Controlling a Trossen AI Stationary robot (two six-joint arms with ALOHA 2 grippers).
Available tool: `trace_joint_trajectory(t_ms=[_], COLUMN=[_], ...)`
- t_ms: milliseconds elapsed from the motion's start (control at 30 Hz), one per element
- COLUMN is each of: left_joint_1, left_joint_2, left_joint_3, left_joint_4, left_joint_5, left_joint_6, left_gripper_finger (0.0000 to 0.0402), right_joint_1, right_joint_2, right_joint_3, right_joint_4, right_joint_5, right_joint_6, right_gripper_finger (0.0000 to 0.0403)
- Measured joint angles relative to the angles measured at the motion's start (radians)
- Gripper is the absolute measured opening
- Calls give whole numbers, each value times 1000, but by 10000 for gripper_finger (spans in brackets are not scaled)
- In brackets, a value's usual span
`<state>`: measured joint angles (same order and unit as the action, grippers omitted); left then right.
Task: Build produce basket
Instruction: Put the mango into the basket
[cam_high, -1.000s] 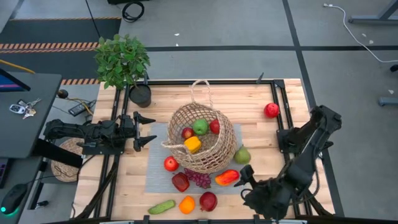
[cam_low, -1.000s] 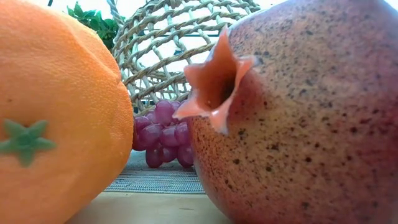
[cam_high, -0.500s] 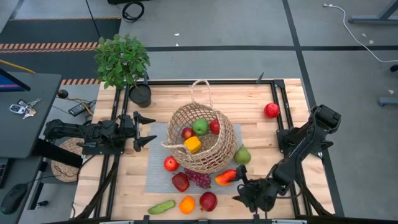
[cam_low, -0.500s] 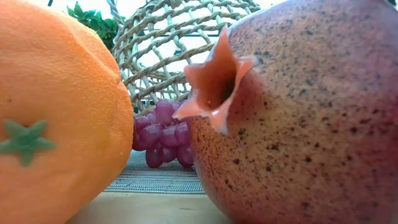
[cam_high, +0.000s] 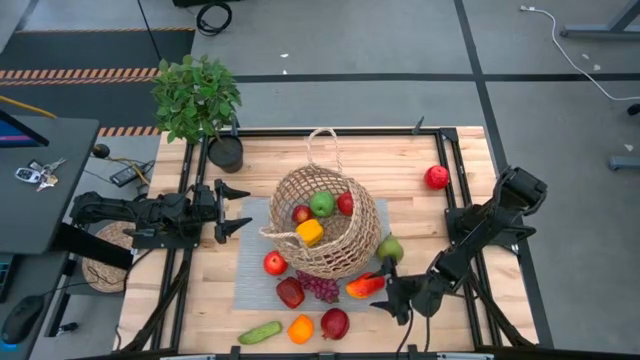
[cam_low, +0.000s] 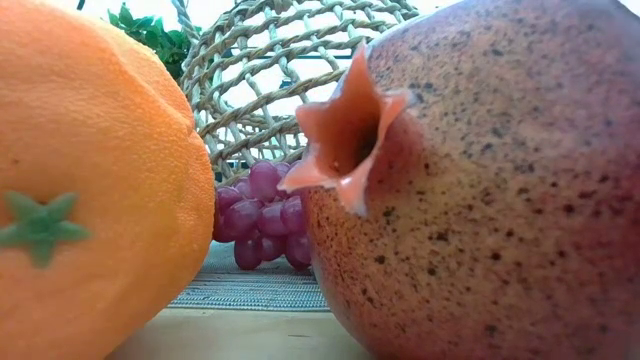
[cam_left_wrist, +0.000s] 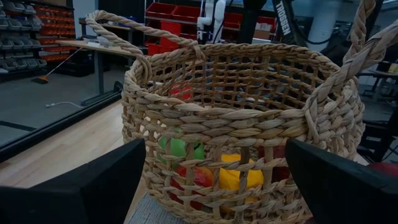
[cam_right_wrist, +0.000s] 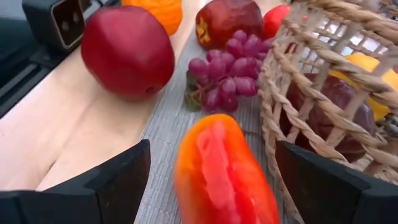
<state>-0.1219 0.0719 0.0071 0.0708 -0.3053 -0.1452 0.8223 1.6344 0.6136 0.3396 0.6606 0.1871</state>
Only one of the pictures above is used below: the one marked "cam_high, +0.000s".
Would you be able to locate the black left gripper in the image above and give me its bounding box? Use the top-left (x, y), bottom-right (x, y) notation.
top-left (193, 178), bottom-right (254, 245)

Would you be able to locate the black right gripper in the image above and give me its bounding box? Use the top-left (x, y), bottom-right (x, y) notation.
top-left (369, 257), bottom-right (444, 326)

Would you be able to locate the red orange mango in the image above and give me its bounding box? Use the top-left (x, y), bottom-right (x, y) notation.
top-left (345, 272), bottom-right (387, 300)

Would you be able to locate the green pear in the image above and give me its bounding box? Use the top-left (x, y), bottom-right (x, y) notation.
top-left (375, 233), bottom-right (405, 265)

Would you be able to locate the dark red pomegranate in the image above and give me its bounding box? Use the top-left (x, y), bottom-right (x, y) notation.
top-left (320, 307), bottom-right (351, 342)

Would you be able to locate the small red-yellow peach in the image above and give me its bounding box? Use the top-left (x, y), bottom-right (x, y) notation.
top-left (291, 203), bottom-right (314, 225)

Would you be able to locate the yellow bell pepper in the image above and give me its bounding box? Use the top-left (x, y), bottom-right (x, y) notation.
top-left (294, 218), bottom-right (325, 248)

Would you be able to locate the green apple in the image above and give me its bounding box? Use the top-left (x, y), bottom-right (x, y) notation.
top-left (309, 190), bottom-right (337, 218)

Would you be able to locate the orange fruit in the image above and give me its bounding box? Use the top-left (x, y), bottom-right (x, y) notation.
top-left (287, 313), bottom-right (316, 346)

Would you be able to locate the red apple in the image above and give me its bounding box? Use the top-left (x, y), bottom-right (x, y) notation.
top-left (263, 250), bottom-right (289, 277)
top-left (336, 191), bottom-right (355, 217)
top-left (423, 164), bottom-right (451, 191)

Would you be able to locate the green cucumber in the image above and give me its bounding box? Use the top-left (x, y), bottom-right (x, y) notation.
top-left (237, 320), bottom-right (284, 346)

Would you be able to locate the purple grape bunch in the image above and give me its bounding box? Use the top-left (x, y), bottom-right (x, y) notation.
top-left (295, 269), bottom-right (342, 305)

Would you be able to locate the grey woven placemat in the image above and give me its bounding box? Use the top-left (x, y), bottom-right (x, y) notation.
top-left (232, 198), bottom-right (399, 314)

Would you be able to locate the black power adapter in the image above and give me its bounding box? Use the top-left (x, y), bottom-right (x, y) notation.
top-left (109, 159), bottom-right (157, 189)

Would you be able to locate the green potted plant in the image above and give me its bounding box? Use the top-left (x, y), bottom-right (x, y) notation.
top-left (151, 53), bottom-right (245, 175)

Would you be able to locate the black desk support beam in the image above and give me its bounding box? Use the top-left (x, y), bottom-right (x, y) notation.
top-left (51, 221), bottom-right (135, 272)

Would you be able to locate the round woven mat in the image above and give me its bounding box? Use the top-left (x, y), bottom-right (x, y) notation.
top-left (80, 219), bottom-right (137, 294)

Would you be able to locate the silver key bunch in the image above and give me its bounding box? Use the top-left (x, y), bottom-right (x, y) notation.
top-left (35, 157), bottom-right (66, 193)

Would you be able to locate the charcoal desk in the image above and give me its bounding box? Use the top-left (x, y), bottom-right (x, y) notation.
top-left (0, 115), bottom-right (100, 256)

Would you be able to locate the black hazard-striped floor mat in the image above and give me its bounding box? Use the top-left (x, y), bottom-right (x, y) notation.
top-left (0, 27), bottom-right (196, 139)

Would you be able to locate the black car key fob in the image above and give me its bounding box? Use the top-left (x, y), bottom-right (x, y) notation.
top-left (14, 167), bottom-right (42, 185)

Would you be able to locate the grey desk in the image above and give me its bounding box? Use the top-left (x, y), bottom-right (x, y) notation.
top-left (0, 249), bottom-right (71, 360)

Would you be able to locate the computer monitor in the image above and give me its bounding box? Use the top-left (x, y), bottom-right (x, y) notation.
top-left (0, 109), bottom-right (50, 149)

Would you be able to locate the black computer mouse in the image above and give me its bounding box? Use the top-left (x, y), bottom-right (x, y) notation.
top-left (0, 294), bottom-right (45, 346)

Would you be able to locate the dark keyboard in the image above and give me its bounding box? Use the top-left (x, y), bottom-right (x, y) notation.
top-left (0, 254), bottom-right (14, 304)

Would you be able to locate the grey table foot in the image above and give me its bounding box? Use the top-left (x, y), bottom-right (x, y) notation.
top-left (608, 155), bottom-right (640, 172)

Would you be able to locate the grey-legged workbench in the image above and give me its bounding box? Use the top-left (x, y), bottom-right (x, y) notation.
top-left (559, 0), bottom-right (640, 41)

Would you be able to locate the woven wicker basket with handles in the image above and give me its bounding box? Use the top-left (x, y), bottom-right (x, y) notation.
top-left (258, 127), bottom-right (383, 280)

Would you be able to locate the black aluminium frame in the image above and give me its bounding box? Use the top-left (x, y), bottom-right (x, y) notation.
top-left (119, 116), bottom-right (539, 357)

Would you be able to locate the black coiled cable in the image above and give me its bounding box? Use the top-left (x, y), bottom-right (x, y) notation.
top-left (195, 0), bottom-right (234, 37)

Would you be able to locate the thin black floor cable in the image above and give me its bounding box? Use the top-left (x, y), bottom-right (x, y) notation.
top-left (137, 0), bottom-right (164, 62)

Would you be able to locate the yellow cable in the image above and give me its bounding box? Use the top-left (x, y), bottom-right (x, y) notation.
top-left (0, 94), bottom-right (58, 120)

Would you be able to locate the white floor cable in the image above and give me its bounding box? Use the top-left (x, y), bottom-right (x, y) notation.
top-left (519, 4), bottom-right (640, 102)

